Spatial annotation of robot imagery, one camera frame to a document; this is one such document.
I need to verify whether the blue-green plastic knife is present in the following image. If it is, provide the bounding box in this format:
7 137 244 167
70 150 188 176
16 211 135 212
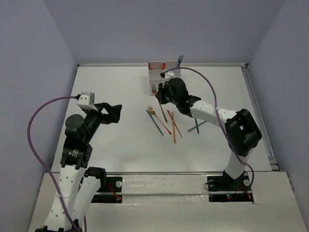
195 118 199 134

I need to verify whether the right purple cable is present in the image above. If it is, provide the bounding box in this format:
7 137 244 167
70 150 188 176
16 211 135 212
160 67 254 201

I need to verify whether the teal chopstick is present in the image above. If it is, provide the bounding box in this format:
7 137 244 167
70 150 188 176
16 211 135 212
188 121 207 132

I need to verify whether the orange chopstick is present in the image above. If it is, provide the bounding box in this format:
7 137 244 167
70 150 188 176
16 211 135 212
172 112 177 144
167 110 183 138

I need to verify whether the purple cable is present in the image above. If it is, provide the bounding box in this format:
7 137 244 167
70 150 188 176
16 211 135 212
160 67 254 201
27 96 87 232

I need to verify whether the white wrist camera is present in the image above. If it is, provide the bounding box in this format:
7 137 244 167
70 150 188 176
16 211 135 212
77 92 97 111
160 71 176 83

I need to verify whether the teal plastic knife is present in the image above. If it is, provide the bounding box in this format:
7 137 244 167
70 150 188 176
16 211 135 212
146 110 164 136

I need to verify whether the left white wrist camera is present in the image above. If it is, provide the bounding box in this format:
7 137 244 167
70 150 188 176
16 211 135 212
77 92 97 111

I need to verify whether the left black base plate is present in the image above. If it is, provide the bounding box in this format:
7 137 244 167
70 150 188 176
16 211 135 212
91 176 123 203

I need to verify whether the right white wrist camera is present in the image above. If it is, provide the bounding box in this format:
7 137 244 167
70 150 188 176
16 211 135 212
160 71 176 83

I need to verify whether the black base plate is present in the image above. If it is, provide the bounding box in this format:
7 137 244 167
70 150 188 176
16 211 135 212
91 176 123 203
204 174 254 203

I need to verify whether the right white divided container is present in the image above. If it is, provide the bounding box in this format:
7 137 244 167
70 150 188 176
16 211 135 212
165 60 182 78

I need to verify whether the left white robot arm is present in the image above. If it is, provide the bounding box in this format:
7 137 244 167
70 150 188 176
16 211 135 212
37 102 122 232

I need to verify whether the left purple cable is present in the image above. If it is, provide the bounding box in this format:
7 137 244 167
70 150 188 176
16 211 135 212
27 96 87 232

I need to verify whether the blue plastic fork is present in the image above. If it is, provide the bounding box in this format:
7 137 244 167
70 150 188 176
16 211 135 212
178 54 184 67

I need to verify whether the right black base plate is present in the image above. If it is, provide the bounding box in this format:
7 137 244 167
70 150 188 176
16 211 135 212
204 174 254 203

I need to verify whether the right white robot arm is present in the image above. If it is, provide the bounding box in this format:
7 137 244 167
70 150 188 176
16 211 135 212
151 78 262 189

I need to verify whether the left white divided container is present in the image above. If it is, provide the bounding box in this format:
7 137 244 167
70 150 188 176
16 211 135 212
148 61 164 96

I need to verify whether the white divided container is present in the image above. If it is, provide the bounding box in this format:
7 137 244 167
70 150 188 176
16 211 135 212
165 60 182 78
148 61 164 96

